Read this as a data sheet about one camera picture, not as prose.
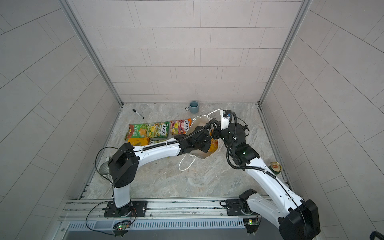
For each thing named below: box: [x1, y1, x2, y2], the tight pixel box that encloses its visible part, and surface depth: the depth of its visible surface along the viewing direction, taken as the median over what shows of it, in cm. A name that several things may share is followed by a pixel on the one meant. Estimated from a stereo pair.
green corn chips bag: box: [124, 123, 149, 141], surface depth 98 cm
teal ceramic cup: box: [189, 100, 199, 114], surface depth 113 cm
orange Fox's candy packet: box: [170, 118, 193, 135], surface depth 101 cm
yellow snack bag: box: [127, 137, 150, 146], surface depth 93 cm
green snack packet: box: [147, 121, 170, 139], surface depth 100 cm
